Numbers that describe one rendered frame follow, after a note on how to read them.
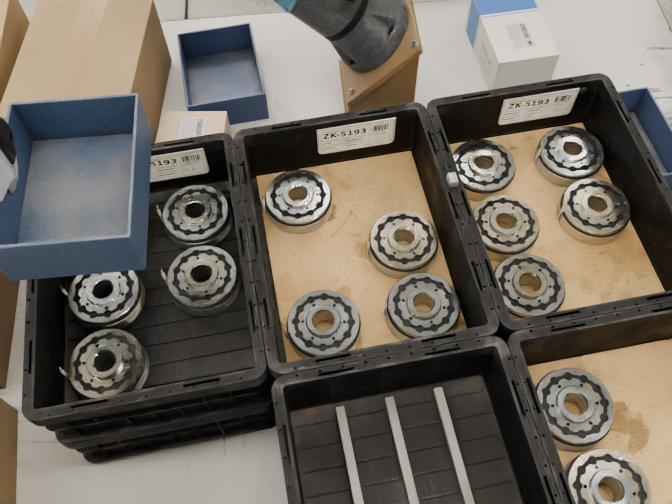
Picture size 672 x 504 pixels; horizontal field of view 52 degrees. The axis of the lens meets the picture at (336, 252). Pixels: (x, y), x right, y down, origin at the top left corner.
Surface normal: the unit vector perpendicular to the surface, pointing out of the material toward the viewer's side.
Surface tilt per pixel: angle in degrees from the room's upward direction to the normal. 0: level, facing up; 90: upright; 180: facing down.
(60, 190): 1
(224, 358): 0
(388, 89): 90
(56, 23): 0
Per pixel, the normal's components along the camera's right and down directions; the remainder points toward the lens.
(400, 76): 0.08, 0.86
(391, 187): -0.02, -0.50
